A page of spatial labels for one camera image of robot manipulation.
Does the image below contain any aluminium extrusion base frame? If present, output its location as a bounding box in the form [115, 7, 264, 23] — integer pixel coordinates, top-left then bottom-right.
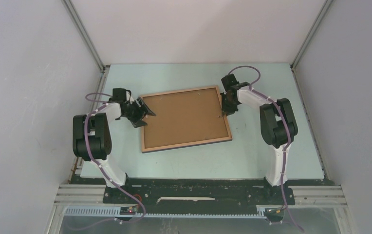
[46, 179, 356, 234]

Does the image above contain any wooden picture frame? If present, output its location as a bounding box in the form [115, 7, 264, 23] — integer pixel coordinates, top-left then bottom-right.
[140, 85, 233, 154]

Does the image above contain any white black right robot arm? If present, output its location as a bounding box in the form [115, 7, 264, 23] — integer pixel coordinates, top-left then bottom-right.
[221, 74, 298, 204]

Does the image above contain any brown frame backing board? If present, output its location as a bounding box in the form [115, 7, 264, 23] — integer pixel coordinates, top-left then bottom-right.
[143, 88, 229, 149]

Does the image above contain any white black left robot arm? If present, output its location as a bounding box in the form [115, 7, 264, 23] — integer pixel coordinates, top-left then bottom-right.
[73, 88, 156, 203]

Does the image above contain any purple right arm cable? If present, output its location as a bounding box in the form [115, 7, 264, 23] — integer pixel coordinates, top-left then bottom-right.
[227, 65, 304, 232]

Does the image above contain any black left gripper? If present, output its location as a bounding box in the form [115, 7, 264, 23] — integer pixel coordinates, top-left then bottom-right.
[123, 97, 155, 128]

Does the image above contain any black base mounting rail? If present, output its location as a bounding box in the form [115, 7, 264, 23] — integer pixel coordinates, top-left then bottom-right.
[103, 178, 295, 215]

